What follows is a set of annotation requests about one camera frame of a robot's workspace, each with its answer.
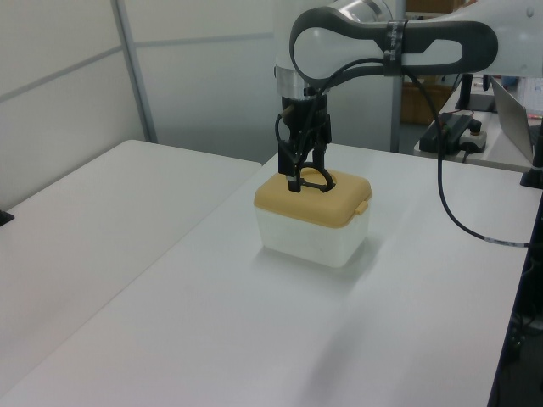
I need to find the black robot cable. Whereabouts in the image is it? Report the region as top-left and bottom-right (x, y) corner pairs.
(296, 57), (531, 249)

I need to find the grey partition post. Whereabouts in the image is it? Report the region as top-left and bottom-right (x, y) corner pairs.
(113, 0), (159, 144)

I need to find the white plastic case box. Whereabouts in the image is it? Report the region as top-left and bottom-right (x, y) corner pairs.
(254, 203), (371, 270)

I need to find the pale grey desk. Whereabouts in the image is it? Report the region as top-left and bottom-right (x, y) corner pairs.
(412, 84), (543, 174)

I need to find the white button box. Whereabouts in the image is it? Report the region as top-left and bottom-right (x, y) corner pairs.
(456, 122), (490, 154)

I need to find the brown cardboard box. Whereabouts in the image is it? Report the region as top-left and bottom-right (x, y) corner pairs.
(400, 81), (451, 126)

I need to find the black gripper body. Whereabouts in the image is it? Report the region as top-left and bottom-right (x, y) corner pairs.
(278, 96), (333, 148)

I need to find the black power unit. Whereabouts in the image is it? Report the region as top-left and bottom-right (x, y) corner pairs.
(419, 113), (483, 154)

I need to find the black monitor stand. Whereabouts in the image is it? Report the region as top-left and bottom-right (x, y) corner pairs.
(455, 73), (498, 114)

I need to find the grey laptop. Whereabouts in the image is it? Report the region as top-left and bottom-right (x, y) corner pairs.
(490, 75), (543, 163)

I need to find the tan plastic case lid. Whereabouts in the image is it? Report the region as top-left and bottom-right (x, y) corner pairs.
(253, 168), (374, 231)

